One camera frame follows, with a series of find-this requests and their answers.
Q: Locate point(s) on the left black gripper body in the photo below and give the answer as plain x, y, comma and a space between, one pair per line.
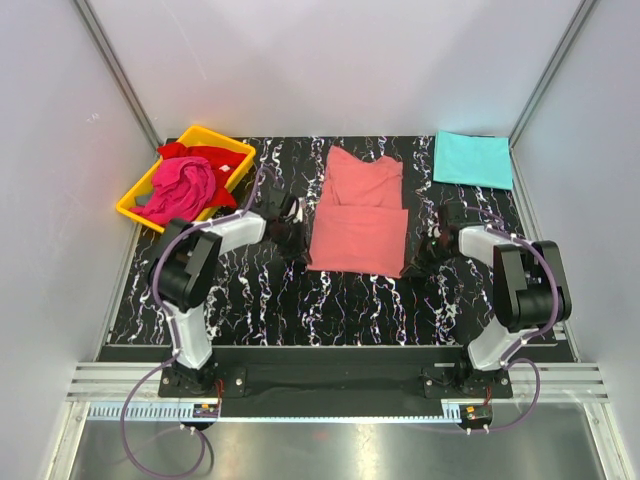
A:
291, 235

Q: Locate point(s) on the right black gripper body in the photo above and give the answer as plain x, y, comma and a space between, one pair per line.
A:
432, 253

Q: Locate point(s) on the salmon pink t-shirt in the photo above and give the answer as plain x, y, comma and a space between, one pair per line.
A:
360, 224

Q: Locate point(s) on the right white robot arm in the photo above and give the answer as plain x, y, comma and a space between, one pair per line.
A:
530, 291

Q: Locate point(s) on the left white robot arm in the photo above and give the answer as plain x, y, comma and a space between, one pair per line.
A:
183, 271

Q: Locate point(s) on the red t-shirt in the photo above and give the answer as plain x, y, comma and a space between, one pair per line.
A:
223, 163

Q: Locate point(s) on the folded turquoise t-shirt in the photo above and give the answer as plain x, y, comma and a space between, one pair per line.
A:
479, 161

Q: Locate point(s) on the magenta t-shirt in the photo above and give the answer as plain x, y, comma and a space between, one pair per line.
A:
182, 186

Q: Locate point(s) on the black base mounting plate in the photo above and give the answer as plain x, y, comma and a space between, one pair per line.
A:
385, 379

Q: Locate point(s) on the right small circuit board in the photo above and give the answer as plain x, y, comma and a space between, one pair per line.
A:
478, 412

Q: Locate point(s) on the small circuit board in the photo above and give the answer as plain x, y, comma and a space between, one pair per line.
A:
478, 412
206, 410

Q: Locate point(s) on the left small circuit board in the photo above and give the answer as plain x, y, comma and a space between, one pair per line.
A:
206, 410

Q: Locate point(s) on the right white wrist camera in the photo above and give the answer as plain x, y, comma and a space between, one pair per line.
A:
439, 233

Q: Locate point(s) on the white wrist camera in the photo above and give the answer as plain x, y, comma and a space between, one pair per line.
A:
296, 214
439, 233

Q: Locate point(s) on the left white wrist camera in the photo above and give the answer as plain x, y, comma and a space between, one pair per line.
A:
296, 214

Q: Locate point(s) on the white slotted cable duct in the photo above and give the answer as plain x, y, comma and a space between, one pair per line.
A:
235, 412

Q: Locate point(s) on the right aluminium frame post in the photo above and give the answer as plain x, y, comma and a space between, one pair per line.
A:
560, 53

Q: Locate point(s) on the aluminium frame post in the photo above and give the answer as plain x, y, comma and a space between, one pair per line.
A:
560, 53
101, 41

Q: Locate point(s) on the left aluminium frame post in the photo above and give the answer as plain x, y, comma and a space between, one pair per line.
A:
101, 41

